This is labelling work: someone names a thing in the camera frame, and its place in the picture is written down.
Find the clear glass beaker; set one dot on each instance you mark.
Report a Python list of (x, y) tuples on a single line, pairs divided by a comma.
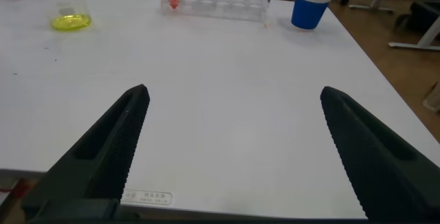
[(70, 21)]

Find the beige plastic stool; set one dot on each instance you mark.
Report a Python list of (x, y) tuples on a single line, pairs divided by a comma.
[(434, 98)]

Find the white standing desk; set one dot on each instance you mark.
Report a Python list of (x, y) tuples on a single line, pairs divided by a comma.
[(429, 35)]

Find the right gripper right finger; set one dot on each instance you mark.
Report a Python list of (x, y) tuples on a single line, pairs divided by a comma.
[(388, 162)]

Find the blue white paper cup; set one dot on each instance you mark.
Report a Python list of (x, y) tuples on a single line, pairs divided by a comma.
[(309, 11)]

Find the white table label sticker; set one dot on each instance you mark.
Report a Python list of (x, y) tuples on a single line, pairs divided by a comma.
[(147, 197)]

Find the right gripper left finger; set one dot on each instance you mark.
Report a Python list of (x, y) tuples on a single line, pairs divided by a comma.
[(99, 162)]

